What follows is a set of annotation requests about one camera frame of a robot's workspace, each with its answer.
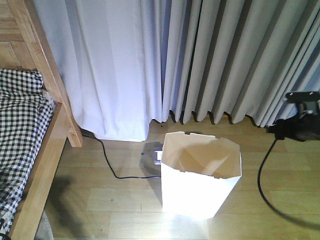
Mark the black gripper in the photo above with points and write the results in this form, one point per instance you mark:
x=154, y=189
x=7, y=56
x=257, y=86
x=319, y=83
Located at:
x=305, y=125

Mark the round grey rug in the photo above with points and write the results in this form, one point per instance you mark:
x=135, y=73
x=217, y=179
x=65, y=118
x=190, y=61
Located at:
x=44, y=230

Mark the white curtain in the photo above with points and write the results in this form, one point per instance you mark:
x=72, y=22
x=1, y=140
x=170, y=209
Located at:
x=125, y=63

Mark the wooden bed frame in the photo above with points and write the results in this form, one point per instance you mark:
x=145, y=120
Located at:
x=24, y=47

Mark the black white checkered bedding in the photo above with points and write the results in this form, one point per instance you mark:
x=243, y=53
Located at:
x=25, y=114

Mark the white floor power strip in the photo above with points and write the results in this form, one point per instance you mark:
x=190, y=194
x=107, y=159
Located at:
x=158, y=152

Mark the white plastic trash bin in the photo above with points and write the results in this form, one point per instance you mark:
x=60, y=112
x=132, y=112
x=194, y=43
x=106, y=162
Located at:
x=198, y=172

